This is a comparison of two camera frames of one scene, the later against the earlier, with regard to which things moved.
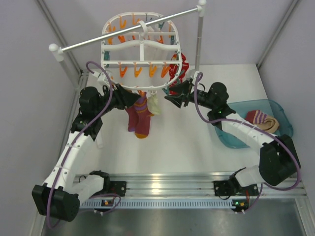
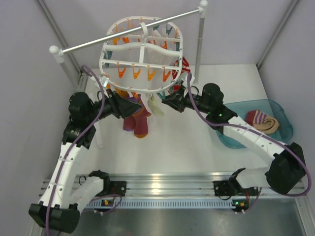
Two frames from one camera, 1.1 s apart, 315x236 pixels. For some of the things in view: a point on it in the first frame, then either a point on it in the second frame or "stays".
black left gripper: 124,98 → 120,107
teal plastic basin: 241,108 stays
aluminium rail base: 201,190 stays
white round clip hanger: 141,51 stays
